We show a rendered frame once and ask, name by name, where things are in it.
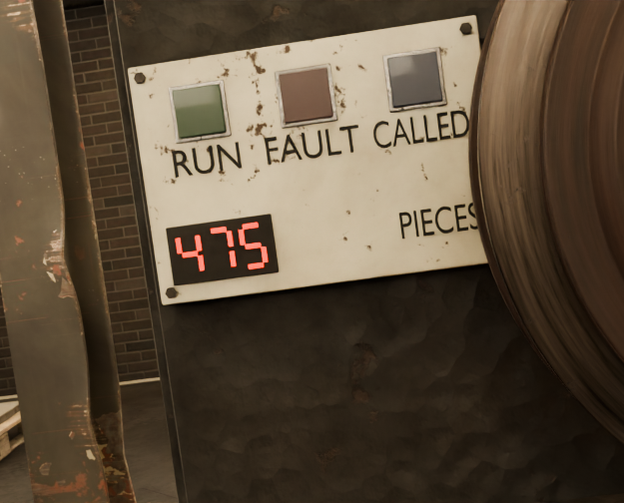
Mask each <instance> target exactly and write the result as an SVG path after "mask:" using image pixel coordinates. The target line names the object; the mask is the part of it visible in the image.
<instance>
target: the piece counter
mask: <svg viewBox="0 0 624 503"><path fill-rule="evenodd" d="M252 228H258V223H252V224H245V225H243V229H242V230H239V236H240V243H241V245H246V244H245V237H244V230H245V229H252ZM211 232H212V234H215V233H222V232H227V230H226V227H223V228H216V229H211ZM227 237H228V244H229V247H233V246H234V245H233V238H232V232H227ZM195 238H196V245H197V251H201V250H202V246H201V239H200V236H195ZM176 246H177V253H182V247H181V240H180V238H178V239H176ZM260 247H261V243H256V244H248V245H246V250H248V249H255V248H260ZM197 251H190V252H183V257H189V256H197V255H198V252H197ZM262 256H263V262H260V263H252V264H249V269H252V268H259V267H264V262H267V261H268V256H267V249H266V247H263V248H262ZM230 258H231V265H232V266H236V259H235V252H234V251H230ZM198 259H199V266H200V270H205V267H204V260H203V256H202V255H198Z"/></svg>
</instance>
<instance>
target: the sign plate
mask: <svg viewBox="0 0 624 503"><path fill-rule="evenodd" d="M432 51H436V54H437V61H438V69H439V77H440V85H441V92H442V101H439V102H432V103H425V104H418V105H411V106H405V107H398V108H394V107H393V103H392V97H391V89H390V82H389V74H388V67H387V58H392V57H399V56H406V55H412V54H419V53H426V52H432ZM480 53H481V50H480V42H479V34H478V26H477V18H476V16H474V15H473V16H466V17H460V18H453V19H446V20H440V21H433V22H427V23H420V24H414V25H407V26H401V27H394V28H388V29H381V30H375V31H368V32H361V33H355V34H348V35H342V36H335V37H329V38H322V39H316V40H309V41H303V42H296V43H290V44H283V45H277V46H271V47H264V48H258V49H251V50H245V51H238V52H232V53H225V54H219V55H212V56H206V57H199V58H193V59H186V60H179V61H173V62H166V63H160V64H153V65H147V66H140V67H134V68H130V69H128V74H129V81H130V87H131V94H132V101H133V108H134V115H135V122H136V128H137V135H138V142H139V149H140V156H141V163H142V169H143V176H144V183H145V190H146V197H147V203H148V210H149V217H150V224H151V231H152V238H153V244H154V251H155V258H156V265H157V272H158V278H159V285H160V292H161V299H162V304H163V305H169V304H177V303H184V302H192V301H200V300H207V299H215V298H223V297H231V296H238V295H246V294H254V293H261V292H269V291H277V290H284V289H292V288H300V287H307V286H315V285H323V284H331V283H338V282H346V281H354V280H361V279H369V278H377V277H384V276H392V275H400V274H408V273H415V272H423V271H431V270H438V269H446V268H454V267H461V266H469V265H477V264H484V263H488V261H487V258H486V255H485V252H484V249H483V245H482V242H481V238H480V235H479V231H478V227H477V222H476V218H475V213H474V208H473V201H472V195H471V187H470V178H469V164H468V130H469V115H470V105H471V98H472V91H473V85H474V80H475V74H476V69H477V65H478V61H479V57H480ZM319 68H327V74H328V82H329V89H330V96H331V104H332V111H333V117H329V118H322V119H315V120H308V121H301V122H295V123H288V124H286V123H285V117H284V110H283V103H282V95H281V88H280V81H279V74H286V73H292V72H299V71H306V70H312V69H319ZM214 84H220V87H221V94H222V101H223V108H224V115H225V122H226V129H227V131H226V132H225V133H219V134H212V135H205V136H198V137H193V138H186V139H179V136H178V129H177V122H176V115H175V108H174V101H173V94H172V91H174V90H180V89H187V88H194V87H200V86H207V85H214ZM252 223H258V228H252V229H245V230H244V237H245V244H246V245H248V244H256V243H261V247H260V248H255V249H248V250H246V245H241V243H240V236H239V230H242V229H243V225H245V224H252ZM223 227H226V230H227V232H232V238H233V245H234V246H233V247H229V244H228V237H227V232H222V233H215V234H212V232H211V229H216V228H223ZM195 236H200V239H201V246H202V250H201V251H197V245H196V238H195ZM178 238H180V240H181V247H182V253H177V246H176V239H178ZM263 247H266V249H267V256H268V261H267V262H264V267H259V268H252V269H249V264H252V263H260V262H263V256H262V248H263ZM183 252H198V255H202V256H203V260H204V267H205V270H200V266H199V259H198V255H197V256H189V257H183ZM230 252H235V259H236V266H232V265H231V258H230Z"/></svg>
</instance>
